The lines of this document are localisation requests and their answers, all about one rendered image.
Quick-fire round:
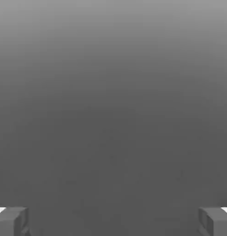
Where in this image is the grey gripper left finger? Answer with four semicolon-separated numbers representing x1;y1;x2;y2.
0;206;30;236

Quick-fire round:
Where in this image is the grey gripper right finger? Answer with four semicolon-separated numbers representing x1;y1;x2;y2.
197;206;227;236

